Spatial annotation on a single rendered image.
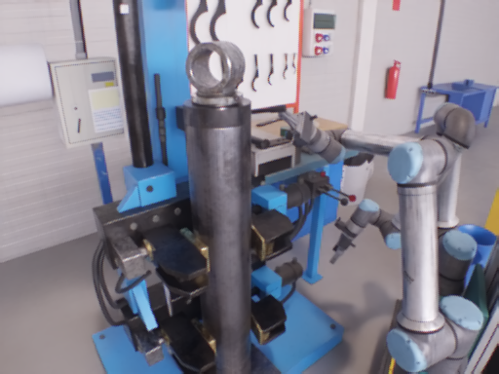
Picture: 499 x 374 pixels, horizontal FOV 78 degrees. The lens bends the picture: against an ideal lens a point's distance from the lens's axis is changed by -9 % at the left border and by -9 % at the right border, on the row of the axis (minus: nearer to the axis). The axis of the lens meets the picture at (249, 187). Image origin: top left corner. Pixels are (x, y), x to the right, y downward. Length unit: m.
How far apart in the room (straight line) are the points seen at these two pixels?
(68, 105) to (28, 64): 0.25
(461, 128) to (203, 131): 1.00
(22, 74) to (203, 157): 0.94
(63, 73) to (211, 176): 0.94
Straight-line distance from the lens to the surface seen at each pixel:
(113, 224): 1.24
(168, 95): 1.42
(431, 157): 1.06
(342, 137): 1.52
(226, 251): 1.18
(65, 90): 1.73
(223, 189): 1.06
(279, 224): 1.28
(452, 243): 1.70
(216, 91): 1.01
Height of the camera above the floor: 1.68
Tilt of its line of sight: 26 degrees down
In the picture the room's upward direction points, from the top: straight up
